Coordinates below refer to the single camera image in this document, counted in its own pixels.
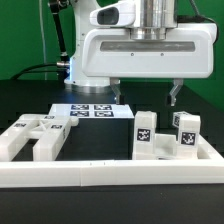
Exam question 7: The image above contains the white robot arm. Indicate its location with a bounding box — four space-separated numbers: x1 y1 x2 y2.
67 0 219 105

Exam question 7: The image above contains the white chair back part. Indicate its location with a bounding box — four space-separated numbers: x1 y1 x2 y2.
0 114 79 162

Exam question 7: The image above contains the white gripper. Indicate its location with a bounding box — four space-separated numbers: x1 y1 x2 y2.
82 0 218 106

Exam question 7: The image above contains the white chair seat part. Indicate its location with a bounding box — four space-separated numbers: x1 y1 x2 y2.
131 133 201 161

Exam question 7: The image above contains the white U-shaped obstacle fence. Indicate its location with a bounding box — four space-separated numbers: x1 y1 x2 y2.
0 139 224 188

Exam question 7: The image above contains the white tagged nut cube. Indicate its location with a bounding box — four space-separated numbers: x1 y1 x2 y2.
172 111 189 128

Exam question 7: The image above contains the black cable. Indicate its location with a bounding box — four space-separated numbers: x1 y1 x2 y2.
11 63 71 80

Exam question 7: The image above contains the white base tag sheet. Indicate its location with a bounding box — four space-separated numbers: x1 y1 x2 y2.
49 104 134 119

